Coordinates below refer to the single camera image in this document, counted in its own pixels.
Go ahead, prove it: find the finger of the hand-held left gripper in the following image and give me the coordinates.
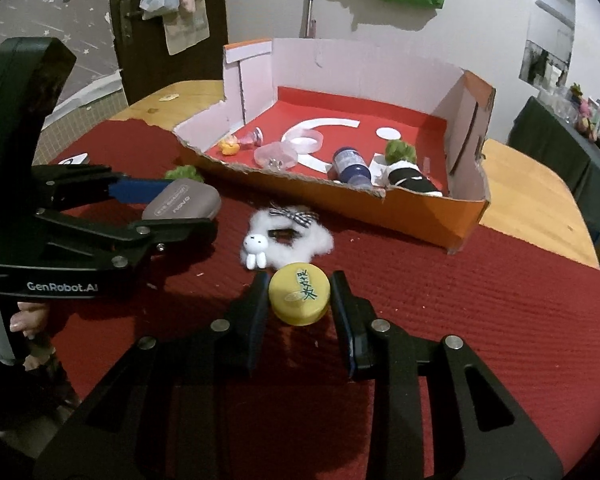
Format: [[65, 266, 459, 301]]
[[35, 207, 218, 272], [32, 164, 153, 207]]

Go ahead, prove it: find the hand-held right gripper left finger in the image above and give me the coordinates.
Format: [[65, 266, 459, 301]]
[[32, 271, 273, 480]]

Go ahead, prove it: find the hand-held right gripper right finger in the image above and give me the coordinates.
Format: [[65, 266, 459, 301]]
[[330, 271, 563, 480]]

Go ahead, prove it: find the grey oval case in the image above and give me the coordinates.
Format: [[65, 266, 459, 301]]
[[141, 178, 222, 221]]

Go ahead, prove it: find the yellow bottle cap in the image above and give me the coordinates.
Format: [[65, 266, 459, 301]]
[[268, 262, 331, 327]]

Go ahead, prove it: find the clear tape ring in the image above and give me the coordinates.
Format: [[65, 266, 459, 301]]
[[281, 127, 325, 153]]

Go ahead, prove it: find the small blue bottle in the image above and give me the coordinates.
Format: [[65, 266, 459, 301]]
[[328, 147, 373, 188]]

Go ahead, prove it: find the small green plush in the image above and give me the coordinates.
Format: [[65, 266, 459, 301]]
[[165, 164, 204, 183], [384, 139, 417, 163]]

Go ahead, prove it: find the red-lined cardboard box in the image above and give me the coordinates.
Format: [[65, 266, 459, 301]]
[[172, 37, 496, 253]]

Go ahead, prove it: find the person's left hand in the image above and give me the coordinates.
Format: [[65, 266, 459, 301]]
[[9, 301, 55, 372]]

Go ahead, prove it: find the white fluffy bunny clip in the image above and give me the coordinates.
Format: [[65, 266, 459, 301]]
[[239, 203, 335, 272]]

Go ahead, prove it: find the red mat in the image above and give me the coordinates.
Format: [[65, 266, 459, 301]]
[[30, 117, 600, 480]]

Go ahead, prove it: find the black and white cloth roll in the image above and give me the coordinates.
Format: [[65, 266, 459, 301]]
[[380, 160, 443, 197]]

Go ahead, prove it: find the brown paper bag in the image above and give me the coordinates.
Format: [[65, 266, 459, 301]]
[[162, 0, 211, 56]]

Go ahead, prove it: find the dark brown door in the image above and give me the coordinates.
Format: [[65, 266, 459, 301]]
[[107, 0, 228, 106]]

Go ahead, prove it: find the white pole with orange tip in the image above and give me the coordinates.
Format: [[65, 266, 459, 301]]
[[302, 0, 317, 39]]

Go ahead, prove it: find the dark green covered table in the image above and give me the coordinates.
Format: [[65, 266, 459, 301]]
[[507, 96, 600, 241]]

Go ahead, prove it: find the group of small figurines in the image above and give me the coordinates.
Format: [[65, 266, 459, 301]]
[[535, 82, 600, 161]]

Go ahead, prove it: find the wall mirror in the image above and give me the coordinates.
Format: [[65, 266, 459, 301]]
[[519, 0, 576, 86]]

